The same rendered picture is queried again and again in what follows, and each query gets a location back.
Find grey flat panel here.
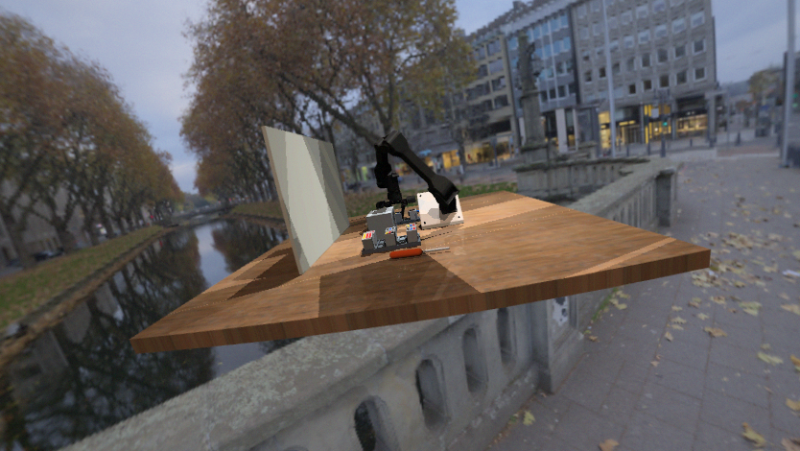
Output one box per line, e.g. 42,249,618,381
262,126,350,274

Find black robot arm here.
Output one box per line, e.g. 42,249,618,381
374,131,459,215

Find orange-handled screwdriver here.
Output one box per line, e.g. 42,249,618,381
389,248,449,259

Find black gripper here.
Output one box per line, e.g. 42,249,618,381
376,186,415,219

